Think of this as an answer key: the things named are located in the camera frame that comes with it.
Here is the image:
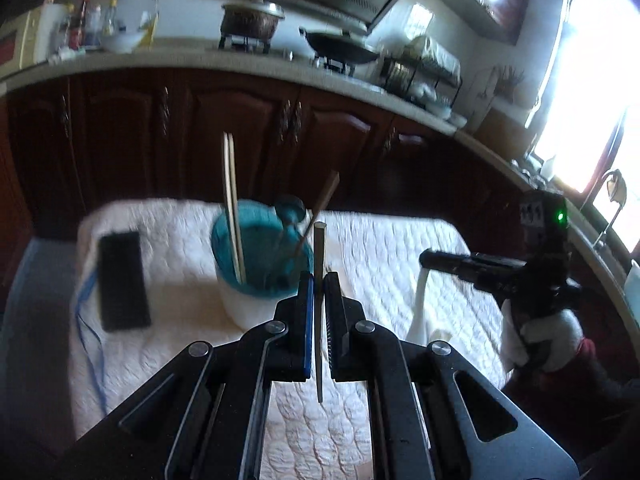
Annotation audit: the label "white ceramic spoon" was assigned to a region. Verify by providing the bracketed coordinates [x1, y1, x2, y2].
[406, 265, 453, 356]

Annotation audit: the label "dark sauce bottle red label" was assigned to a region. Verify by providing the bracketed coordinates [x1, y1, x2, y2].
[69, 0, 87, 50]

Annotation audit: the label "blue lanyard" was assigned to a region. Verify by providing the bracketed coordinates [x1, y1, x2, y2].
[75, 267, 108, 413]

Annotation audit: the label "white utensil holder teal lid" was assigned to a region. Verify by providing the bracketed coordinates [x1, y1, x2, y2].
[210, 199, 317, 328]

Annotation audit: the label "person's right hand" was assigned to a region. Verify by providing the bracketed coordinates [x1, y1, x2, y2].
[501, 304, 585, 375]

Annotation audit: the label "yellow cooking oil bottle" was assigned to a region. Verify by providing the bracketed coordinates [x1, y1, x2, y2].
[139, 0, 162, 52]

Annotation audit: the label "person's right forearm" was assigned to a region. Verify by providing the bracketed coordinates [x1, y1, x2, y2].
[502, 339, 640, 463]

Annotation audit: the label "black dish rack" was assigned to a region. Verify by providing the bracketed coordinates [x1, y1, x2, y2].
[379, 55, 463, 111]

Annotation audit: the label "gas stove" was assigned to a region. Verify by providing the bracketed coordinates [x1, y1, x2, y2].
[217, 34, 362, 77]

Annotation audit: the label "clear bottle blue liquid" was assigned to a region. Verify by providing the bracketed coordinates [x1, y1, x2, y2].
[87, 5, 103, 48]

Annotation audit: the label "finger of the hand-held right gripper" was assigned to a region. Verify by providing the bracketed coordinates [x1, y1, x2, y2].
[419, 249, 531, 276]
[462, 271, 532, 297]

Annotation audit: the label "dark cooking pot with lid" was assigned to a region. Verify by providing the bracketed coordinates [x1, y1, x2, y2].
[220, 2, 286, 42]

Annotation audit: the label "grey stone countertop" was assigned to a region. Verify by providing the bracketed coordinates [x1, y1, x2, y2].
[0, 45, 640, 321]

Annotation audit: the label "white cutting board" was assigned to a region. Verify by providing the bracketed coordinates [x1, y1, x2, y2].
[469, 66, 503, 132]

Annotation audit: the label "metal spoon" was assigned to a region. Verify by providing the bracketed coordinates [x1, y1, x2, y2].
[274, 194, 307, 271]

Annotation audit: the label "dark wooden kitchen cabinet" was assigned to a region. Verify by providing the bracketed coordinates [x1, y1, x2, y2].
[0, 67, 621, 311]

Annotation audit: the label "black smartphone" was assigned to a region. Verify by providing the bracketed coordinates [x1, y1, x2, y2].
[97, 231, 152, 332]

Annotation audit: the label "white container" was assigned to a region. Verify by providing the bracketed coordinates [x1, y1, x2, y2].
[40, 4, 69, 60]

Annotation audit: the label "metal sink faucet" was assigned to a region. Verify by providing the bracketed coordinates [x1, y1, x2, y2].
[592, 169, 627, 251]

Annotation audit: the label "white dishes on rack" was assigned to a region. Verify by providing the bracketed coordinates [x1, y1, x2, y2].
[405, 35, 462, 78]

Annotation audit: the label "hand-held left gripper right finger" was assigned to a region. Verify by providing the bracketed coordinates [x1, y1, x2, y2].
[324, 272, 578, 480]

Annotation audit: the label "cream microwave oven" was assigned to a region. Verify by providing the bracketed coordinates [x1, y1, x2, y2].
[0, 10, 42, 73]

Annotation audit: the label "black wok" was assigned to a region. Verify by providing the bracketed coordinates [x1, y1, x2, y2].
[299, 26, 382, 62]

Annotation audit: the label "white mixing bowl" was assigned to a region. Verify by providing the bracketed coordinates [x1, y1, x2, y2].
[102, 30, 142, 54]

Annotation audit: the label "dark brown chopstick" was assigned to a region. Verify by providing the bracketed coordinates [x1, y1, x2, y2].
[294, 170, 341, 261]

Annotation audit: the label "bamboo chopstick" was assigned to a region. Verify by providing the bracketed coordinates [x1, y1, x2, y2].
[222, 132, 243, 283]
[313, 222, 329, 404]

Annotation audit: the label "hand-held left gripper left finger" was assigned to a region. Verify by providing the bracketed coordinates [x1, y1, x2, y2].
[50, 271, 315, 480]

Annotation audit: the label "white quilted tablecloth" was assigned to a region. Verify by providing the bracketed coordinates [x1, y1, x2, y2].
[67, 199, 506, 480]

